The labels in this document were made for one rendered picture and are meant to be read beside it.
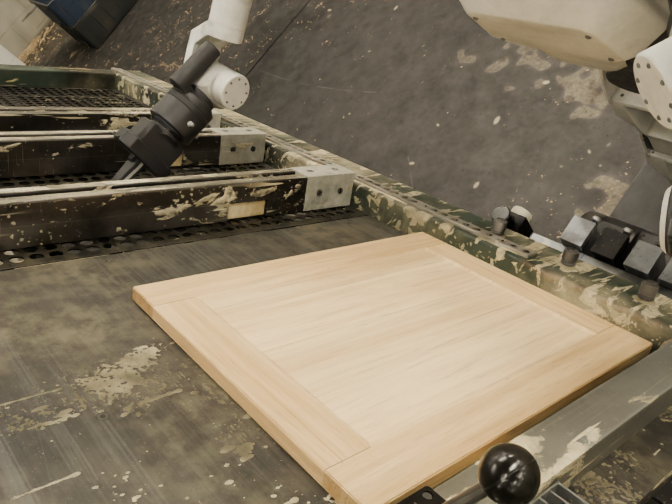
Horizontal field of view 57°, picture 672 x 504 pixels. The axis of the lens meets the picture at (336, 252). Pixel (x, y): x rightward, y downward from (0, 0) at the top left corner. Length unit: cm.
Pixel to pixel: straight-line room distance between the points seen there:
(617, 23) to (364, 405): 51
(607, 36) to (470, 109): 176
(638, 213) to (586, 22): 118
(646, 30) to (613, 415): 44
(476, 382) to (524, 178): 159
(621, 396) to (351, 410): 31
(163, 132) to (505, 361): 69
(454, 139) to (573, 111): 44
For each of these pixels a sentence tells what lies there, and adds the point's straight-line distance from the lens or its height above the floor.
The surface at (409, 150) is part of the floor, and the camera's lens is 254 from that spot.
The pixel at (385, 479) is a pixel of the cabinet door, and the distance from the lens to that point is 57.
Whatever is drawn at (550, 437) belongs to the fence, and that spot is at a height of 119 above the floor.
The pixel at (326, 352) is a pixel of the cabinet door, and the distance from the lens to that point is 73.
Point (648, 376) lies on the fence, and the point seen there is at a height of 102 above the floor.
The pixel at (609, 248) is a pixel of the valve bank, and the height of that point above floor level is 76.
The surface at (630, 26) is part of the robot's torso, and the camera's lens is 82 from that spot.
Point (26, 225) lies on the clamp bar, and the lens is 97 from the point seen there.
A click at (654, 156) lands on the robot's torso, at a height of 54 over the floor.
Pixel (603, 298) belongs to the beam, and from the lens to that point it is 100.
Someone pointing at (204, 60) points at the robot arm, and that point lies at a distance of 114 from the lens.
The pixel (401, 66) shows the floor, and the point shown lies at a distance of 288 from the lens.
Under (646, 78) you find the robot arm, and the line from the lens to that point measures 55.
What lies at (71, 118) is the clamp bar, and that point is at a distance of 150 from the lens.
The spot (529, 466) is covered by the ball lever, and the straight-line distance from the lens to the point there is 41.
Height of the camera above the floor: 181
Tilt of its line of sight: 48 degrees down
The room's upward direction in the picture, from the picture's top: 46 degrees counter-clockwise
